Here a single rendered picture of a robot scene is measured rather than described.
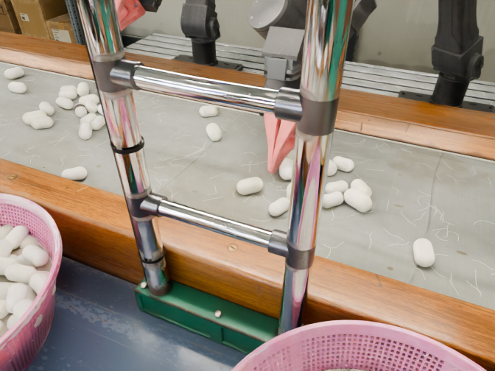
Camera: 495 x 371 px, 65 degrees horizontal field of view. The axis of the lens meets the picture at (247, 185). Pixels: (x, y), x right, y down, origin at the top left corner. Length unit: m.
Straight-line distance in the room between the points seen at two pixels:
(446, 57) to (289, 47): 0.47
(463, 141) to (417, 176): 0.11
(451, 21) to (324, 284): 0.59
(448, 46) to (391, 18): 1.70
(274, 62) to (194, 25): 0.57
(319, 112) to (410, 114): 0.48
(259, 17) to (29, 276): 0.40
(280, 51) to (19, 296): 0.38
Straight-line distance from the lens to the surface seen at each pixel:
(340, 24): 0.21
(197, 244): 0.42
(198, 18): 1.02
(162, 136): 0.65
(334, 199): 0.49
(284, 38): 0.48
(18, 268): 0.48
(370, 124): 0.67
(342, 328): 0.36
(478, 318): 0.41
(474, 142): 0.68
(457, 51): 0.87
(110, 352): 0.47
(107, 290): 0.52
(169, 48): 1.26
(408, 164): 0.61
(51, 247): 0.50
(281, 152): 0.52
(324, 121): 0.23
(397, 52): 2.61
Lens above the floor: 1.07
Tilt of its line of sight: 38 degrees down
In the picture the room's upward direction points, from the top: straight up
